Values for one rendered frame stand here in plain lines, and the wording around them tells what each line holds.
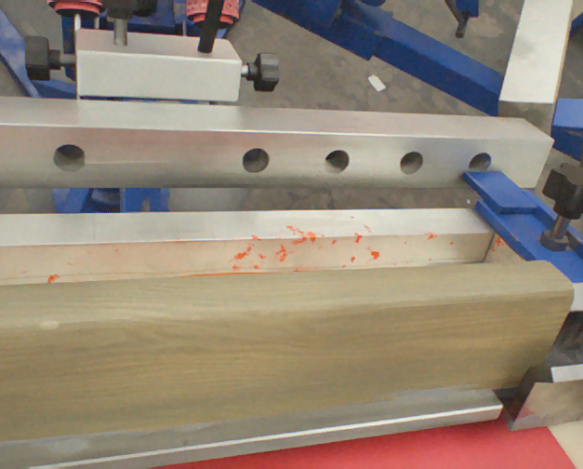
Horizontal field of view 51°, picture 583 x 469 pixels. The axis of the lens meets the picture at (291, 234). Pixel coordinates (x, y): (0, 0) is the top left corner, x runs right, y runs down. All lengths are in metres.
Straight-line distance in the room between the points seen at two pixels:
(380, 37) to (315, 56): 1.25
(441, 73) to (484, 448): 0.69
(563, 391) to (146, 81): 0.36
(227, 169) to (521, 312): 0.25
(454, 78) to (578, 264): 0.54
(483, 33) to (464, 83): 1.65
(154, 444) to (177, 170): 0.24
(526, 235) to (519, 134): 0.12
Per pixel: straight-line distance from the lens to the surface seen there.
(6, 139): 0.46
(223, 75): 0.50
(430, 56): 0.96
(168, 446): 0.29
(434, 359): 0.32
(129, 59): 0.49
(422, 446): 0.37
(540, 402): 0.36
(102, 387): 0.27
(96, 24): 0.69
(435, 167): 0.54
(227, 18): 0.62
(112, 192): 1.61
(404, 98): 2.22
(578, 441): 0.42
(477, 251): 0.52
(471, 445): 0.38
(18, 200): 1.75
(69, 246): 0.42
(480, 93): 0.99
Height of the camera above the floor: 1.54
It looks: 60 degrees down
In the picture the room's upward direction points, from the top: 33 degrees clockwise
